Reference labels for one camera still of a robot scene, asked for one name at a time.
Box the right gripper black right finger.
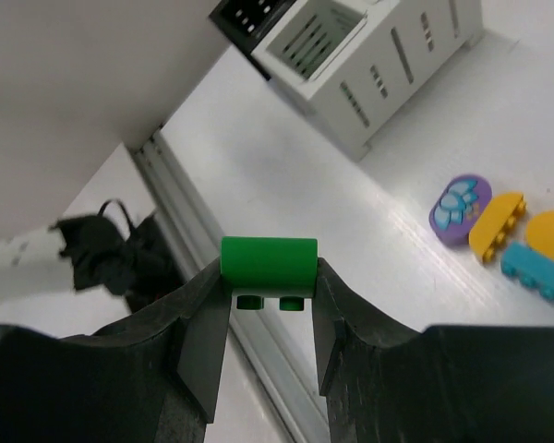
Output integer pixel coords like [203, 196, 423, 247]
[312, 259, 554, 442]

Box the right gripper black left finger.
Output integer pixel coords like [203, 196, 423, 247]
[0, 277, 212, 442]

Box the green rounded lego brick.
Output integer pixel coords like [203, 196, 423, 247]
[220, 236, 319, 312]

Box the purple printed oval lego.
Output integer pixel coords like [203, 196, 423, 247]
[428, 174, 493, 246]

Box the yellow half-round lego brick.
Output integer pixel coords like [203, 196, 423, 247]
[468, 192, 526, 265]

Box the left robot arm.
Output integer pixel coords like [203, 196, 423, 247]
[0, 198, 187, 312]

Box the teal rectangular lego brick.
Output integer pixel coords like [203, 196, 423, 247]
[500, 243, 554, 303]

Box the yellow oval lego brick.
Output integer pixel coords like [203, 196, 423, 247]
[524, 210, 554, 261]

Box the white slotted container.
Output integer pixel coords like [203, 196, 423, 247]
[252, 0, 483, 161]

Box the black slotted container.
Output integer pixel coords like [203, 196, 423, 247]
[209, 0, 295, 81]

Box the aluminium table rail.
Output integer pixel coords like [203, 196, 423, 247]
[129, 130, 330, 442]

